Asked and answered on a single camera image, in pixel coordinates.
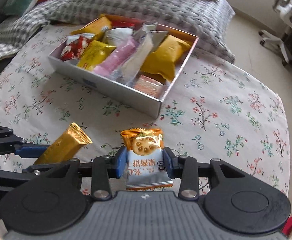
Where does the white office chair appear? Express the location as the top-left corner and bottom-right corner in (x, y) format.
(258, 0), (292, 67)

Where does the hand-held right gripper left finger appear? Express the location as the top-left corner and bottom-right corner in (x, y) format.
(40, 146), (128, 201)

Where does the yellow snack packet white print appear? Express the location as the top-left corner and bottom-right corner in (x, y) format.
(70, 15), (113, 37)

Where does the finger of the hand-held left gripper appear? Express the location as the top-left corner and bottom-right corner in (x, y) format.
(0, 166), (43, 183)
(0, 124), (51, 159)

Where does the plain yellow snack packet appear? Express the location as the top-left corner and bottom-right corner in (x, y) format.
(140, 35), (193, 82)

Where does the red white snack packet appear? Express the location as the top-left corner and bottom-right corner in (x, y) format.
(60, 35), (96, 62)

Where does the orange white biscuit packet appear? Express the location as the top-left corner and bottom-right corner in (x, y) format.
(121, 128), (173, 190)

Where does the small red candy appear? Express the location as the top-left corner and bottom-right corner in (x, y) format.
(111, 21), (134, 28)

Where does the silver snack packet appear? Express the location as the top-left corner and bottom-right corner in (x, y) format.
(146, 30), (169, 53)
(132, 23), (158, 43)

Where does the pink snack packet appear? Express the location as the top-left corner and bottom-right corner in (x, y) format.
(93, 38), (136, 77)

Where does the golden snack bar packet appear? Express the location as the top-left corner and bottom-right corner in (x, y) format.
(33, 122), (93, 165)

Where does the brown wafer packet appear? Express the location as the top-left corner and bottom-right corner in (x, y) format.
(133, 74), (166, 97)

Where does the long white snack packet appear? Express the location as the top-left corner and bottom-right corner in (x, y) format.
(113, 34), (154, 85)

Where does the grey checked quilt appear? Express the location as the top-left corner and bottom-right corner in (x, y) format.
(0, 0), (236, 64)

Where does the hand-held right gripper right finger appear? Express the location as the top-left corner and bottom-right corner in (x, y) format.
(163, 147), (240, 201)

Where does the small yellow snack packet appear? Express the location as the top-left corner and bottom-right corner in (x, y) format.
(76, 40), (117, 71)

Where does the silver pink cardboard box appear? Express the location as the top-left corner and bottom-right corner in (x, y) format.
(48, 14), (199, 119)

